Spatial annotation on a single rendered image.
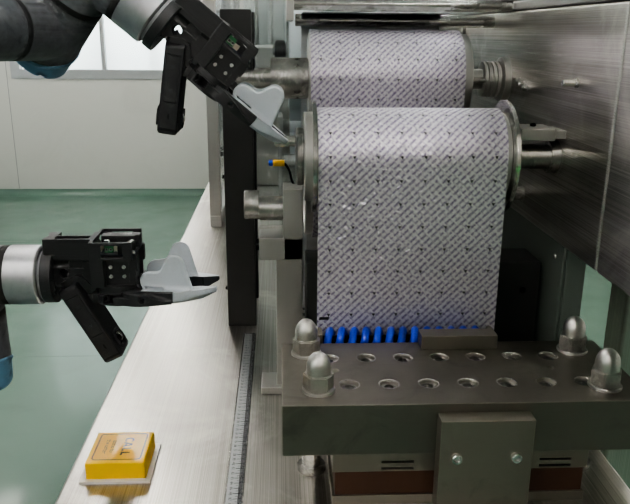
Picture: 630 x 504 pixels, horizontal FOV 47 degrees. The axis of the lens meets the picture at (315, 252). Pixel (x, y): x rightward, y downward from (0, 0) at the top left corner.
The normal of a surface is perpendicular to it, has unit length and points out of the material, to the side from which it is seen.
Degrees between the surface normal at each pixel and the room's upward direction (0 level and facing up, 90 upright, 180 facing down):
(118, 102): 90
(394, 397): 0
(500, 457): 90
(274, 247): 90
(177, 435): 0
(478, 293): 90
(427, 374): 0
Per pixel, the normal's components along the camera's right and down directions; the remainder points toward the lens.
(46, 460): 0.01, -0.96
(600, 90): -1.00, 0.00
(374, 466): 0.04, 0.29
